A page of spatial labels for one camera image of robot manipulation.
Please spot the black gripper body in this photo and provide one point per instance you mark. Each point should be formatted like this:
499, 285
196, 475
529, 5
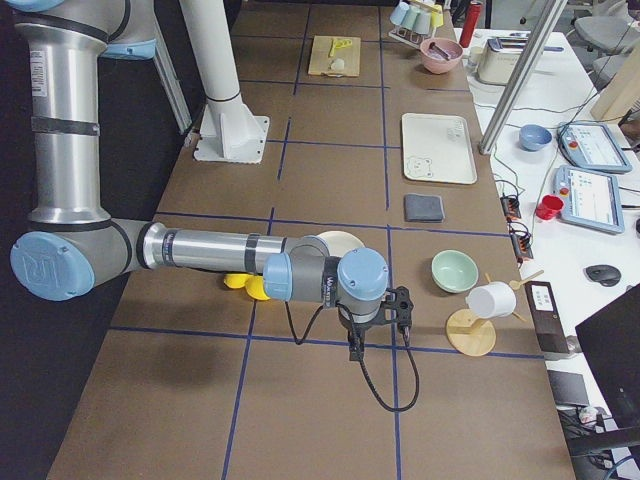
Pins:
353, 328

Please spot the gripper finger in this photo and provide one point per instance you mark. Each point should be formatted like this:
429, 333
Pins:
405, 332
356, 349

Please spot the cream round plate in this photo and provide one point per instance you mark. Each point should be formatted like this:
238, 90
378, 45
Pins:
339, 243

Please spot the white bun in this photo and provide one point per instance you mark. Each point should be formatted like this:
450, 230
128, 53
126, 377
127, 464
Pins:
337, 65

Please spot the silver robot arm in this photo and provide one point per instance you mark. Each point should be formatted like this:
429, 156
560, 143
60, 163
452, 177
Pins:
75, 245

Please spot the cream bear tray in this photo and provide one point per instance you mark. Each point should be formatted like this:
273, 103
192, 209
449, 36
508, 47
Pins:
437, 148

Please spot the mint green bowl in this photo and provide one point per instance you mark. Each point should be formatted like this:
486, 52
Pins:
454, 271

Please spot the wooden mug stand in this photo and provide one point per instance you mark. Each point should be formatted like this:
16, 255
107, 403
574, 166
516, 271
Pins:
474, 336

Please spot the white mug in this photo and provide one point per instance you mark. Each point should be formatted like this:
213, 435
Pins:
496, 299

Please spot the grey folded cloth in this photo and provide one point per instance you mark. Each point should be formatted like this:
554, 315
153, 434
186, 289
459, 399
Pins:
423, 208

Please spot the yellow lemon right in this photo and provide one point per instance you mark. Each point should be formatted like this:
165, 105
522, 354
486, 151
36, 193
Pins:
254, 287

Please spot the yellow lemon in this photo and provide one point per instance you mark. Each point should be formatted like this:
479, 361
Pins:
254, 287
235, 280

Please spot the yellow lemon left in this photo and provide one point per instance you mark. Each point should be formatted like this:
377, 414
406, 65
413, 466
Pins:
235, 280

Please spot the orange black connector strip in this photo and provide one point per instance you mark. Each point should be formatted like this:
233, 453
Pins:
519, 233

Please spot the dark wooden box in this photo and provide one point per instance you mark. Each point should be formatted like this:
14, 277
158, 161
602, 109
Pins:
546, 319

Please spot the red cup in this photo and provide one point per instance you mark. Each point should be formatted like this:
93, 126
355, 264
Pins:
549, 207

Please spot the black monitor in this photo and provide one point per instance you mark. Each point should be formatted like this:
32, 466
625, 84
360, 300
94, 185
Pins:
610, 343

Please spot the black computer mouse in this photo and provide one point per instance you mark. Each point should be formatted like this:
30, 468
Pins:
603, 274

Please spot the blue bowl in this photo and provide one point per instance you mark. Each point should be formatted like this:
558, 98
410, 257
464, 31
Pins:
534, 137

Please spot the lower teach pendant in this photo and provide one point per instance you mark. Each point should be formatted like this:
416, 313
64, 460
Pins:
591, 199

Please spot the teach pendant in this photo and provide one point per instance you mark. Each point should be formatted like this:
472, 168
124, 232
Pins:
591, 145
591, 199

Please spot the upper teach pendant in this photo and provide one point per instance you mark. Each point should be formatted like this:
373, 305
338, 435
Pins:
591, 145

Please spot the pink bowl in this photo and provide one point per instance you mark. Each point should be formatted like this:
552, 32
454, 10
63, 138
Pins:
440, 55

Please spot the bamboo cutting board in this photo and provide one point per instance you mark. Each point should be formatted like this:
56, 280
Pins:
319, 61

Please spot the white toaster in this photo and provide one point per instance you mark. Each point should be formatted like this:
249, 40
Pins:
498, 60

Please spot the yellow plastic utensil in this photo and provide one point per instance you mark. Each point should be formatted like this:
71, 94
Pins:
338, 43

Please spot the pastel cup rack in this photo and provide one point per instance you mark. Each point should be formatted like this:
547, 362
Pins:
415, 21

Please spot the red bottle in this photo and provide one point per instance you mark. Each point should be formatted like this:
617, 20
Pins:
472, 14

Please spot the grey office chair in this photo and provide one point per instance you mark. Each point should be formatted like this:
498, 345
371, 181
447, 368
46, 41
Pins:
611, 30

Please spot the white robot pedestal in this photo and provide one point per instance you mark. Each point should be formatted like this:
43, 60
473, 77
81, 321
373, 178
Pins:
229, 131

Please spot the aluminium frame post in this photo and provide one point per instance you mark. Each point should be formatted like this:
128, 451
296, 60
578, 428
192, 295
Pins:
524, 67

